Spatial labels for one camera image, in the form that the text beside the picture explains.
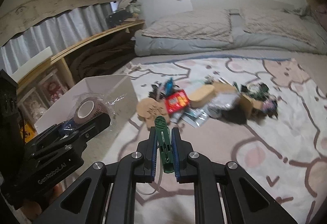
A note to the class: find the black bag on shelf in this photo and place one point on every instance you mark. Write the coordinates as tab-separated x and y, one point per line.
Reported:
117	18

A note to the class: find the wooden shelf unit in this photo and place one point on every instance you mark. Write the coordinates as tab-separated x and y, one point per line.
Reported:
31	100

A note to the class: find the cartoon bear blanket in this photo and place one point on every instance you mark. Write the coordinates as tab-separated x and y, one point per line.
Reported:
286	154

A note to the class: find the square carved wooden coaster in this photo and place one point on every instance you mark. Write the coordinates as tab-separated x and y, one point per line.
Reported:
153	110

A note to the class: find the oval wooden box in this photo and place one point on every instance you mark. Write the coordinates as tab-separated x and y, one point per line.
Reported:
201	96

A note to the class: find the red sachet packet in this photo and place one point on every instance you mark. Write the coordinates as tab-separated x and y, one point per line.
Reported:
176	102

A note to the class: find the beige curtain valance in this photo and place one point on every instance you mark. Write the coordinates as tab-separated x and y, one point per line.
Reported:
32	12

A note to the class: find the white headboard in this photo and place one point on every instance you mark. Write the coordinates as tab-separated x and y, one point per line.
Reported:
237	4

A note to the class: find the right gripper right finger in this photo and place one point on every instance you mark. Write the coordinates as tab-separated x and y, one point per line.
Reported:
223	193

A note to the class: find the grey duvet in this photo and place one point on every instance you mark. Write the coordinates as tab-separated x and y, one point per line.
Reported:
148	46

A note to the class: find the grey curtain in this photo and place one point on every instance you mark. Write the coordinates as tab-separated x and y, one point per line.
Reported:
58	33

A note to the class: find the right wooden cubby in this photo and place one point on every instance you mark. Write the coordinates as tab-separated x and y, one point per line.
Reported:
318	9

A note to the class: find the round wooden coaster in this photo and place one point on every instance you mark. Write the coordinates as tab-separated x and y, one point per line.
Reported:
145	107

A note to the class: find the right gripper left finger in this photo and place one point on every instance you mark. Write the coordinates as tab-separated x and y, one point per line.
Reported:
106	193

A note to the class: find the left beige pillow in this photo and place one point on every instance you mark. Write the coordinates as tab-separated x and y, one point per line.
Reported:
212	24

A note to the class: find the brown tape roll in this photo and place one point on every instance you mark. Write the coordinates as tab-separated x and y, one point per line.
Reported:
89	105

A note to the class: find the beige pillow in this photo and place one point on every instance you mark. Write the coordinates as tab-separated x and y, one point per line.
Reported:
212	24
275	22

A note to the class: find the doll in display case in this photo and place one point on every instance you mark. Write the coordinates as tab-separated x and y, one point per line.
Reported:
52	86

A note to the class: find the green clothespin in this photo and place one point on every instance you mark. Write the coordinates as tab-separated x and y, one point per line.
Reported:
164	141

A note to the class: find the white cap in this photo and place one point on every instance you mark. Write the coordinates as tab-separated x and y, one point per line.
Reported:
123	4

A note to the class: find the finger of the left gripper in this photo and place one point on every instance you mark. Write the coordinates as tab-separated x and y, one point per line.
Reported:
80	133
52	138

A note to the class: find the white shoe box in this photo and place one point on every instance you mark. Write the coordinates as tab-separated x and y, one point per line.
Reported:
110	94

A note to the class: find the right beige pillow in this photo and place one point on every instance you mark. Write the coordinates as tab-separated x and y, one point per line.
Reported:
275	22

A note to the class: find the brown folded blanket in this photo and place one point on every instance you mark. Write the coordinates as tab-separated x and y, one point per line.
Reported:
105	56

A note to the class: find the person's left hand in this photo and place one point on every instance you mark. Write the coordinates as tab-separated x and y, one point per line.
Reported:
33	209

